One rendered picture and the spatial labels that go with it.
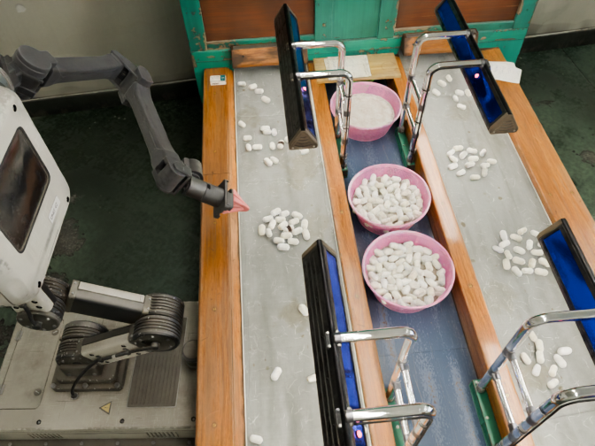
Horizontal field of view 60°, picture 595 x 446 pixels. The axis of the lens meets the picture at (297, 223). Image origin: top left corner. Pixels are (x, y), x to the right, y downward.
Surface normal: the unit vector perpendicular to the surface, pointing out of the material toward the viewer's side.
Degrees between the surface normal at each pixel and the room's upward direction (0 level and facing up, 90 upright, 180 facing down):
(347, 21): 90
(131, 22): 90
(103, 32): 90
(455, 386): 0
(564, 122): 0
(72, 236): 0
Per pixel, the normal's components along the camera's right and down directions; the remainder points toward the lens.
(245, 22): 0.09, 0.80
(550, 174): -0.02, -0.60
